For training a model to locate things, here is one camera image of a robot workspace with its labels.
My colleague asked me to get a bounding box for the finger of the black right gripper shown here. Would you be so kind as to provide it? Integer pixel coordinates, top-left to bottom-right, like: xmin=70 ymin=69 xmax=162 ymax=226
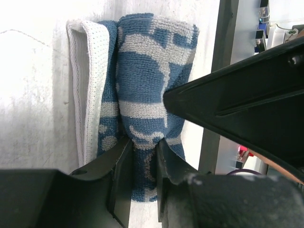
xmin=163 ymin=38 xmax=304 ymax=175

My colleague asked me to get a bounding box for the blue white patterned towel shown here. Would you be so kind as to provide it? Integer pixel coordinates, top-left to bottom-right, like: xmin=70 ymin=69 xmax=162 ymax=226
xmin=67 ymin=13 xmax=199 ymax=202

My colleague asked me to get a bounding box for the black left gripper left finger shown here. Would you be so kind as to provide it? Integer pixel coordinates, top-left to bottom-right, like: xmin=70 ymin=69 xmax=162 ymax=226
xmin=0 ymin=136 xmax=132 ymax=228

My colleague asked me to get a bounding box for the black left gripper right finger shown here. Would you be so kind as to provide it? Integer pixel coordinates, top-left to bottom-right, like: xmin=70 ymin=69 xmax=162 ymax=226
xmin=156 ymin=140 xmax=304 ymax=228

